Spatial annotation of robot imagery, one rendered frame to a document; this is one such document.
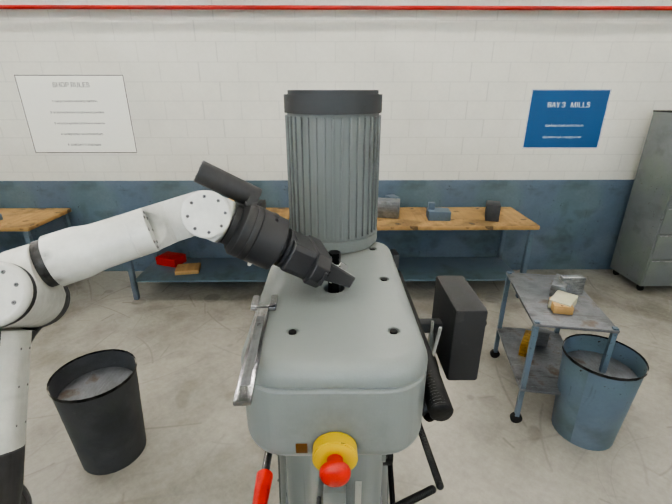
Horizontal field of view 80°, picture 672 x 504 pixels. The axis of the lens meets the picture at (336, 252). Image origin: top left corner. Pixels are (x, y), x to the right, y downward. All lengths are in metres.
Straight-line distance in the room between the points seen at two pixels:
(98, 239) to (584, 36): 5.33
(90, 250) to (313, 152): 0.42
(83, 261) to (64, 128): 5.15
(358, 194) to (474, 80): 4.33
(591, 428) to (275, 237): 2.87
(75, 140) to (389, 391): 5.38
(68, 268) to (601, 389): 2.87
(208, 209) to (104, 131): 4.97
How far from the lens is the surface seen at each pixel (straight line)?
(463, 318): 1.01
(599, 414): 3.18
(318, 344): 0.55
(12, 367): 0.64
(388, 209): 4.50
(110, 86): 5.41
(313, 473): 0.85
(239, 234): 0.59
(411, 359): 0.54
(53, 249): 0.62
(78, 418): 2.85
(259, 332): 0.57
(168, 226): 0.66
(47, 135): 5.86
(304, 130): 0.80
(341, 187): 0.79
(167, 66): 5.15
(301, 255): 0.61
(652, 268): 5.85
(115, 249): 0.61
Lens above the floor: 2.21
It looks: 22 degrees down
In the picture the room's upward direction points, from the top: straight up
